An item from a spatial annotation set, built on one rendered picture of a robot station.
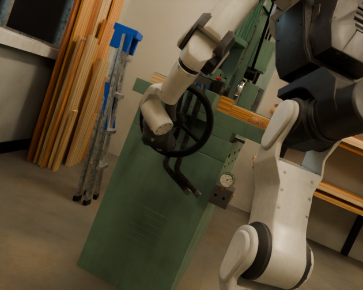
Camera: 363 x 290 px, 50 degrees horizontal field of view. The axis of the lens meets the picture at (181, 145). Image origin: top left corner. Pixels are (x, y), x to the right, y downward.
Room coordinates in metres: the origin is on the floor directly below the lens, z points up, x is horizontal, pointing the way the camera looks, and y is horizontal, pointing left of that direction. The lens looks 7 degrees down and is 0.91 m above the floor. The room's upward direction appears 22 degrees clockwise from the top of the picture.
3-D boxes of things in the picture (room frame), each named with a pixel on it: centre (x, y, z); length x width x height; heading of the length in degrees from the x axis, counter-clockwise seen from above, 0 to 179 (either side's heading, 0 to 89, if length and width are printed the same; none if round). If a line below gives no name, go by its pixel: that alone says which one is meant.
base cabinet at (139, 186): (1.93, -0.03, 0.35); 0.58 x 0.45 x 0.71; 168
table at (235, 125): (1.70, -0.01, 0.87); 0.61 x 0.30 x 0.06; 78
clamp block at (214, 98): (1.62, 0.00, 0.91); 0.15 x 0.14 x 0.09; 78
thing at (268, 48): (1.99, -0.20, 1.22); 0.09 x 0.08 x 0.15; 168
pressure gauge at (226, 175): (1.55, -0.22, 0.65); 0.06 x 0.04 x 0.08; 78
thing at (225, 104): (1.73, -0.05, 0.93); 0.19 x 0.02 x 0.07; 78
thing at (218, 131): (1.75, 0.00, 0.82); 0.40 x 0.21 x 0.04; 78
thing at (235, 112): (1.79, -0.12, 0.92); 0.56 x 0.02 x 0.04; 78
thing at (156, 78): (1.83, -0.04, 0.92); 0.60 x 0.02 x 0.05; 78
